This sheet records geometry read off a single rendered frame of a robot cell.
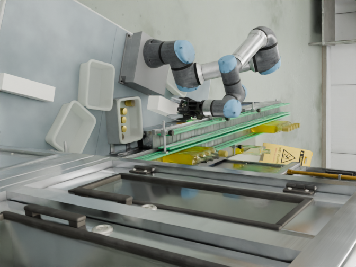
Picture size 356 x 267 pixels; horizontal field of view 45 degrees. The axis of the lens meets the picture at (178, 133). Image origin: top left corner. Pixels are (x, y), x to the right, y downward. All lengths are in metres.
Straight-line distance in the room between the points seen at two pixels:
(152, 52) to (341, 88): 6.03
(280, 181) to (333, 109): 7.09
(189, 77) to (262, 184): 1.28
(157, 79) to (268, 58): 0.59
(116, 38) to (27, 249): 1.65
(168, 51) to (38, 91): 0.68
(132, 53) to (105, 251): 1.65
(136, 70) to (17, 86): 0.66
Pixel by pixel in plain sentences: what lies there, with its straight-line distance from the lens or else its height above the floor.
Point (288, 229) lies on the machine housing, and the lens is 0.72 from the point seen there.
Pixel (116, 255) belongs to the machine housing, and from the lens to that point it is 0.65.
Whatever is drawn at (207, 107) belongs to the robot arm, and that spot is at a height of 1.33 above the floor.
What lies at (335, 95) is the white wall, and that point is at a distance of 7.99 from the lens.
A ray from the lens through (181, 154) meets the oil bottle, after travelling 2.24.
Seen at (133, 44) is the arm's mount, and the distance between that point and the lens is 2.24.
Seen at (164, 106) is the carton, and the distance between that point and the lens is 1.92.
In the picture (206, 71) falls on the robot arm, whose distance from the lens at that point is 2.18.
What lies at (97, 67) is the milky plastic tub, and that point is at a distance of 2.11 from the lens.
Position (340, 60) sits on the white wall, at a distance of 7.95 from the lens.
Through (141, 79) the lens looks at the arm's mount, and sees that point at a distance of 2.21.
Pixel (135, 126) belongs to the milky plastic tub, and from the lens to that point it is 2.25.
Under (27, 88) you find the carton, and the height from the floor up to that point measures 0.81.
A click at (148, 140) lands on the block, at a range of 2.24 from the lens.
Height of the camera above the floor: 2.26
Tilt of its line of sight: 35 degrees down
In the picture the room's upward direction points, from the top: 93 degrees clockwise
